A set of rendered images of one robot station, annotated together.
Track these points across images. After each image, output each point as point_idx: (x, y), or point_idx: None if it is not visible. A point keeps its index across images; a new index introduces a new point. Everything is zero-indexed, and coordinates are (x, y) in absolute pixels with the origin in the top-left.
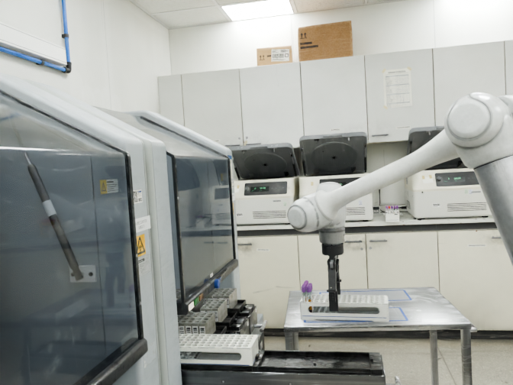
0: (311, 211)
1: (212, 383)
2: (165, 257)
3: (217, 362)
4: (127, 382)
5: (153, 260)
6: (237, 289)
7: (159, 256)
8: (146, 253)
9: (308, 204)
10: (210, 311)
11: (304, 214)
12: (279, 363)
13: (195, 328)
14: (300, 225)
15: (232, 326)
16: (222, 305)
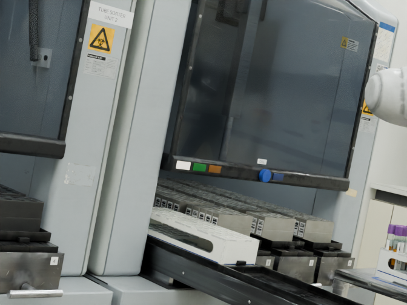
0: (393, 84)
1: (172, 270)
2: (153, 80)
3: (188, 247)
4: (42, 190)
5: (130, 75)
6: (343, 230)
7: (139, 72)
8: (113, 54)
9: (393, 74)
10: (255, 218)
11: (381, 86)
12: (262, 281)
13: (209, 217)
14: (372, 103)
15: (275, 249)
16: (280, 220)
